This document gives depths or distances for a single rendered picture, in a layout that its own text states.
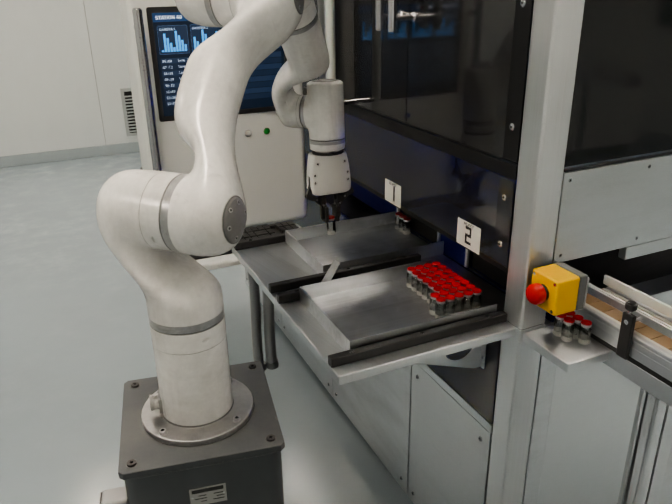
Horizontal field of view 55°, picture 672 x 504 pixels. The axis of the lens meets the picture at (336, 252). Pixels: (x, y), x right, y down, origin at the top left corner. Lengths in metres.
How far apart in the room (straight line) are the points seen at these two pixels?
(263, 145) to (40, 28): 4.58
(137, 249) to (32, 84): 5.53
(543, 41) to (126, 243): 0.77
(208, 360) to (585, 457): 1.03
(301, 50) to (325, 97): 0.17
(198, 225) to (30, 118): 5.67
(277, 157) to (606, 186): 1.07
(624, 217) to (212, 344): 0.87
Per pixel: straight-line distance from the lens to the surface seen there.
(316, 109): 1.50
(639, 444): 1.45
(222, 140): 1.00
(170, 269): 1.04
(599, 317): 1.36
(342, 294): 1.48
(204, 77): 1.04
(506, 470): 1.59
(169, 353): 1.06
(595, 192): 1.37
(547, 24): 1.22
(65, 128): 6.58
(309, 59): 1.38
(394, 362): 1.24
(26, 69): 6.50
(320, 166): 1.53
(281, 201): 2.13
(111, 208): 1.01
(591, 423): 1.70
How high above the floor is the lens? 1.55
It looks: 23 degrees down
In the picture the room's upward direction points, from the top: 1 degrees counter-clockwise
